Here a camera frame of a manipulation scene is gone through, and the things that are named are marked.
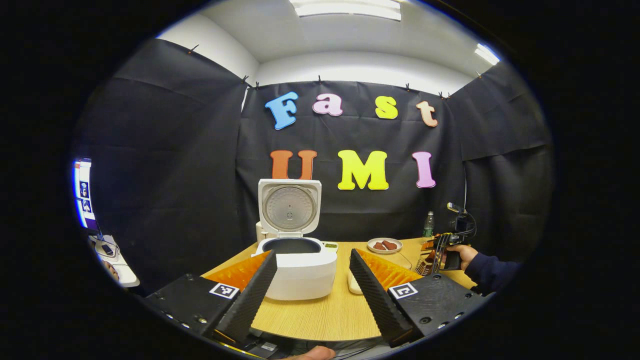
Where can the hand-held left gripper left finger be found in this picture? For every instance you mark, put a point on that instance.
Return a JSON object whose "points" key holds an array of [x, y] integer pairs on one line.
{"points": [[252, 304]]}

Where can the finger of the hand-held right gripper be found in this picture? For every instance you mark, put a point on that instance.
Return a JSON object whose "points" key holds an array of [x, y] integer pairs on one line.
{"points": [[437, 241]]}

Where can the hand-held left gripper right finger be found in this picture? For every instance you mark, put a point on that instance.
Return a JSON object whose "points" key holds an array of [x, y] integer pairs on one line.
{"points": [[377, 302]]}

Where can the white rice cooker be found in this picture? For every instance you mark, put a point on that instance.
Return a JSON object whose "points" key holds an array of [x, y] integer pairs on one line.
{"points": [[305, 275]]}

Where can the black box with white label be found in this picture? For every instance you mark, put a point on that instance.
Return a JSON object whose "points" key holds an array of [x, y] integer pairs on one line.
{"points": [[264, 347]]}

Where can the brown meat piece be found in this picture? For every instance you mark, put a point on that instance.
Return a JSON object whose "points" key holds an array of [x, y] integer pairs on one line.
{"points": [[380, 246], [390, 244]]}

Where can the white plate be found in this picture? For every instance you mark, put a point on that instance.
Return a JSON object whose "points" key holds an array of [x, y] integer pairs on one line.
{"points": [[372, 248]]}

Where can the white divided condiment dish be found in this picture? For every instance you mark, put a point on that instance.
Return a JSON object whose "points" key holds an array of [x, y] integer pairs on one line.
{"points": [[330, 245]]}

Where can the white side desk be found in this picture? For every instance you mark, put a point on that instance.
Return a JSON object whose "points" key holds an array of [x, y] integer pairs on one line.
{"points": [[125, 272]]}

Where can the black phone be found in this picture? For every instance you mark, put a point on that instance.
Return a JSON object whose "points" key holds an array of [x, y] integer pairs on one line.
{"points": [[107, 249]]}

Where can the black backdrop cloth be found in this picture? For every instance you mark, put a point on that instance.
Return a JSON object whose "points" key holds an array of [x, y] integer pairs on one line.
{"points": [[165, 165]]}

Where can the small ceiling light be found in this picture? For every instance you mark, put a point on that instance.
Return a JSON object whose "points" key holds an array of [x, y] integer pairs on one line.
{"points": [[486, 53]]}

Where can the row of small backdrop clips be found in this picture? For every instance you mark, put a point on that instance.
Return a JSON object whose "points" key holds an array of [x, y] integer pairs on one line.
{"points": [[320, 80]]}

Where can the computer monitor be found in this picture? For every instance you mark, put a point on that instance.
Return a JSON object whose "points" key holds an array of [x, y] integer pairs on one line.
{"points": [[82, 192]]}

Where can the large ceiling light panel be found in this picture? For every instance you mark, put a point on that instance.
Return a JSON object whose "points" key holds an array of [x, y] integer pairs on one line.
{"points": [[345, 9]]}

